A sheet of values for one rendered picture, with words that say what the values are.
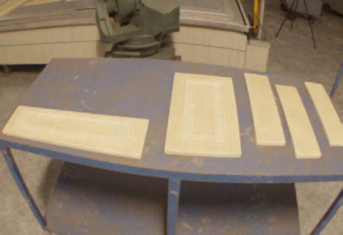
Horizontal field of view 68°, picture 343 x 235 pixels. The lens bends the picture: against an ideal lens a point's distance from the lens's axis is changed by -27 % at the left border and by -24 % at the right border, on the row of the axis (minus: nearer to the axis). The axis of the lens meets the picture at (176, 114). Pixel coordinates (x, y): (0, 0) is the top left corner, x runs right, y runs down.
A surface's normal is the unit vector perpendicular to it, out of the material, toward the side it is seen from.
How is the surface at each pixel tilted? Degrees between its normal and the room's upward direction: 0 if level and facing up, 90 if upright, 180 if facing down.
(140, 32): 90
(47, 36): 90
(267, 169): 0
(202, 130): 0
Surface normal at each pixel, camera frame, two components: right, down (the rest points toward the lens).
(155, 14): -0.38, 0.55
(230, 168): 0.04, -0.79
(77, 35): -0.10, 0.60
